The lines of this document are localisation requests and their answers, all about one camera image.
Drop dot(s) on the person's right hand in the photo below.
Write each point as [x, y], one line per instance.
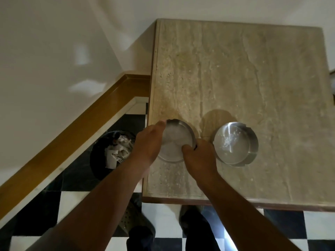
[202, 164]

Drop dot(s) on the person's left hand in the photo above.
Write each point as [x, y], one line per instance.
[147, 146]

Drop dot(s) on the steel ashtray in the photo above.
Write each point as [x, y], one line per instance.
[234, 145]
[176, 137]

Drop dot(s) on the black trash bin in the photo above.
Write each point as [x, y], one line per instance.
[98, 159]

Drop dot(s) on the person's left forearm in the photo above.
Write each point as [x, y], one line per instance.
[99, 206]

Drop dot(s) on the person's right forearm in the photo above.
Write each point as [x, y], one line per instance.
[243, 219]

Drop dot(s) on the crumpled white paper trash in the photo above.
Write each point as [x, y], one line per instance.
[117, 150]

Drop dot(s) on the grey perforated clog shoe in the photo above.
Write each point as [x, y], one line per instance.
[187, 210]
[133, 219]

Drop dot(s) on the brown wooden baseboard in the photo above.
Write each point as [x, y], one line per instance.
[78, 133]

